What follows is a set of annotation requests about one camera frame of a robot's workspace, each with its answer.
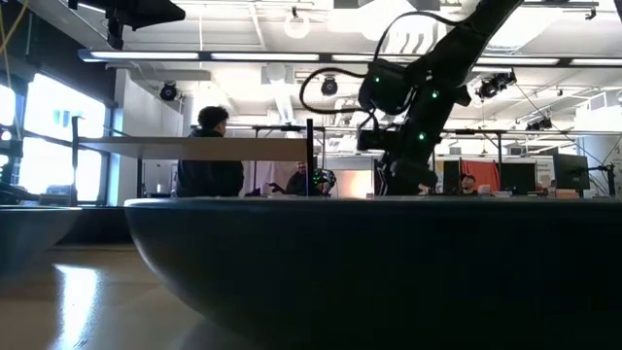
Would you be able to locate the long ceiling light strip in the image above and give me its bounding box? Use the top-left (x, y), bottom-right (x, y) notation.
top-left (77, 48), bottom-right (622, 68)

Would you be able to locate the yellow overhead cable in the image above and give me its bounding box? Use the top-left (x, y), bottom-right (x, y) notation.
top-left (0, 0), bottom-right (30, 55)

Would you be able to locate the black computer monitor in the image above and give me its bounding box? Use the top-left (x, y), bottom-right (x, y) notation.
top-left (552, 153), bottom-right (592, 192)
top-left (440, 159), bottom-right (462, 195)
top-left (499, 161), bottom-right (537, 195)

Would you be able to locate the white ring light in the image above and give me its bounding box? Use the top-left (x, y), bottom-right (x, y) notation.
top-left (283, 13), bottom-right (312, 41)

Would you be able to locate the large bright window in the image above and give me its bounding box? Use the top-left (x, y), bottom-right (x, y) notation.
top-left (0, 72), bottom-right (109, 204)

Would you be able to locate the orange panel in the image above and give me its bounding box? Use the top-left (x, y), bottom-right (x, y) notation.
top-left (460, 159), bottom-right (501, 193)

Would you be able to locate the wooden shelf black metal frame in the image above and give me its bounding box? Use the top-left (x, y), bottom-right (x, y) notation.
top-left (70, 115), bottom-right (316, 206)

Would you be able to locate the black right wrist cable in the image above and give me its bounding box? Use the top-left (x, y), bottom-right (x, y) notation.
top-left (298, 10), bottom-right (463, 118)

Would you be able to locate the white partition wall panel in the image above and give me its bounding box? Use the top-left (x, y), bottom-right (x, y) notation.
top-left (112, 68), bottom-right (186, 206)

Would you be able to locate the person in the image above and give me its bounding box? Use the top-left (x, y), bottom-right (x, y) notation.
top-left (175, 105), bottom-right (246, 198)
top-left (459, 173), bottom-right (481, 196)
top-left (284, 161), bottom-right (322, 196)

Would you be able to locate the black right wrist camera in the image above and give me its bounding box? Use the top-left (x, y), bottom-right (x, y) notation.
top-left (357, 126), bottom-right (403, 153)

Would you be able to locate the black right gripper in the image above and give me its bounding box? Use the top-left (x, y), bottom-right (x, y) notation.
top-left (376, 154), bottom-right (439, 197)

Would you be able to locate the dark charcoal plate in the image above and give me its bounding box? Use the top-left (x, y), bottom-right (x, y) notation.
top-left (123, 195), bottom-right (622, 350)
top-left (0, 205), bottom-right (83, 276)

